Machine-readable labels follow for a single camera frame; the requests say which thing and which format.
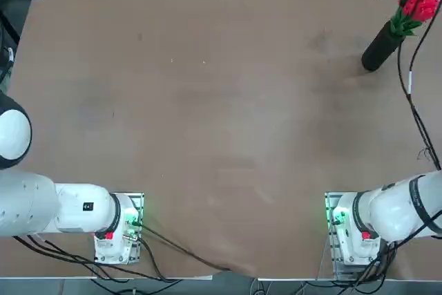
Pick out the red tulip bouquet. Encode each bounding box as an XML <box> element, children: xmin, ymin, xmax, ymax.
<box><xmin>389</xmin><ymin>0</ymin><xmax>441</xmax><ymax>37</ymax></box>

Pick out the black cable across table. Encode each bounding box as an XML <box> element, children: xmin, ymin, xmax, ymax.
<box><xmin>140</xmin><ymin>224</ymin><xmax>234</xmax><ymax>272</ymax></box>

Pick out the black left base cable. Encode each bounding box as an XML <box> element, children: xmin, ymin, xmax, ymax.
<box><xmin>13</xmin><ymin>234</ymin><xmax>184</xmax><ymax>284</ymax></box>

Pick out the black cable with white label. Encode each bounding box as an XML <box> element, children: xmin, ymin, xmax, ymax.
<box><xmin>406</xmin><ymin>0</ymin><xmax>442</xmax><ymax>171</ymax></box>

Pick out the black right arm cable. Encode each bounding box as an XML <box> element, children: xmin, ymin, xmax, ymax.
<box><xmin>396</xmin><ymin>37</ymin><xmax>441</xmax><ymax>171</ymax></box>

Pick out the black ribbed vase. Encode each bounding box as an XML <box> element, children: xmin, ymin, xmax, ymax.
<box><xmin>361</xmin><ymin>20</ymin><xmax>405</xmax><ymax>72</ymax></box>

